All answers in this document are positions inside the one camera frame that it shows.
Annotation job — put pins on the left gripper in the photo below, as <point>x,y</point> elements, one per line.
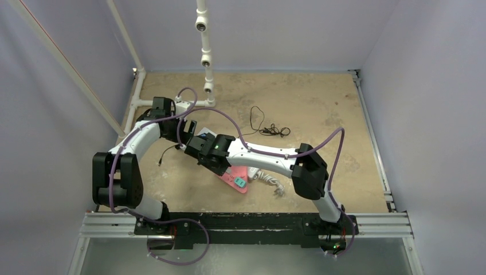
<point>185,136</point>

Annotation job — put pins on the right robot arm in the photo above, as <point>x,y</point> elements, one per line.
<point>303,165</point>

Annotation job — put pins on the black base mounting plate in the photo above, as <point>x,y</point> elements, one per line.
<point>305,230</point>

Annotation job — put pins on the pink triangular power socket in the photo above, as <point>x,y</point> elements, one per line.
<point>228,179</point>

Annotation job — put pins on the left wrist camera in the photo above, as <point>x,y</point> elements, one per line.
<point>181,106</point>

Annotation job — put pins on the white multicolour power strip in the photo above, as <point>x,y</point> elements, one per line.
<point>249,172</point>

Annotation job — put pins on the black power adapter with switch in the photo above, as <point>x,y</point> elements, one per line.
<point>176,147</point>

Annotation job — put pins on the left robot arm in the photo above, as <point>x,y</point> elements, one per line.
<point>116,177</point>

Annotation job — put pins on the teal white plug adapter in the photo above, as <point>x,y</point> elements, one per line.
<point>240,182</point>

